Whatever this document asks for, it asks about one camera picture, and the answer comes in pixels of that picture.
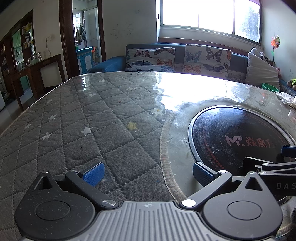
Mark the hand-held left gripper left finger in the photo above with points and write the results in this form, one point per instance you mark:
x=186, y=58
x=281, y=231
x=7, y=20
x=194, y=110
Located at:
x=93, y=173

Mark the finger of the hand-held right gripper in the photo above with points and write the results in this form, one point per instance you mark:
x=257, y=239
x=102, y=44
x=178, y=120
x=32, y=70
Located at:
x=289, y=151
x=251, y=162

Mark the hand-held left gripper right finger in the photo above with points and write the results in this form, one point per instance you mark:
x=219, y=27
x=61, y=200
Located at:
x=203, y=174

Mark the hanging grey clothes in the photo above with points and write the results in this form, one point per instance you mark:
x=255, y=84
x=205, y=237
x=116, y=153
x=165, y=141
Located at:
x=81, y=33

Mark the round black induction cooktop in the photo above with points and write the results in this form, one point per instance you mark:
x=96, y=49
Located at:
x=219, y=129

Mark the grey quilted star table cover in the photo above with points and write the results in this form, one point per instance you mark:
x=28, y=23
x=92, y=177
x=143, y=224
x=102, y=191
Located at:
x=81, y=127

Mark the crumpled white plastic bag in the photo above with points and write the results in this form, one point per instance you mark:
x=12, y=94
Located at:
x=286, y=98

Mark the green plastic basin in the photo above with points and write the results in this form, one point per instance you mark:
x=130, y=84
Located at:
x=270, y=87

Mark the teddy bear with green vest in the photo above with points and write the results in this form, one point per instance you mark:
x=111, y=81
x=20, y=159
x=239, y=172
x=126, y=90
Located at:
x=292, y=83

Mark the pink plush toy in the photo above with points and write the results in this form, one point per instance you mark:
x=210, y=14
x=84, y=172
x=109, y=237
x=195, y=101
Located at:
x=278, y=71

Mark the grey pillow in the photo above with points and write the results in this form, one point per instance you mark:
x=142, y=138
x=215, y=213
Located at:
x=260, y=71

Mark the black and white plush toy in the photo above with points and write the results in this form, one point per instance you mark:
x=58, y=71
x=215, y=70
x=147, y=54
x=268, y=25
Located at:
x=263, y=56

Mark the colourful pinwheel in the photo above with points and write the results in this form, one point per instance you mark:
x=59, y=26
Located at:
x=275, y=42

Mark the butterfly print cushion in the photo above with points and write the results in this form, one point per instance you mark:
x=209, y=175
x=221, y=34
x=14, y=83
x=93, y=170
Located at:
x=148, y=60
x=203, y=62

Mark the blue sofa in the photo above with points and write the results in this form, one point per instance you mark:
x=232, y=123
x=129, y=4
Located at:
x=108, y=63

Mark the blue and white cabinet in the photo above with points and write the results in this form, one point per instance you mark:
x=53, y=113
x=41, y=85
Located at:
x=85, y=60

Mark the white appliance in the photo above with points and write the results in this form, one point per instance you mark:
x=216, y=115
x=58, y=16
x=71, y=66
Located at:
x=2, y=102

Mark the dark wooden cabinet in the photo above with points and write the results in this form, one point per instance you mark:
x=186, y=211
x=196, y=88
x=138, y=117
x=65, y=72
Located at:
x=34, y=69

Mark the steel cup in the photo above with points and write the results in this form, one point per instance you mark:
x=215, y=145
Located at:
x=28, y=61

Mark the glass jar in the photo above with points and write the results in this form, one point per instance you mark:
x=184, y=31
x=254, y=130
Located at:
x=38, y=56

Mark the window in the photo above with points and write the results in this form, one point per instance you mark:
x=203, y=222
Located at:
x=208, y=14

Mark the boxes on cabinet shelf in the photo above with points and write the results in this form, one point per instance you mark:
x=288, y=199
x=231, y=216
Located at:
x=28, y=27

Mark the dark wooden door frame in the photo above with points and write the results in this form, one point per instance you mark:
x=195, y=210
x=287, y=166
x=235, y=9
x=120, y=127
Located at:
x=67, y=46

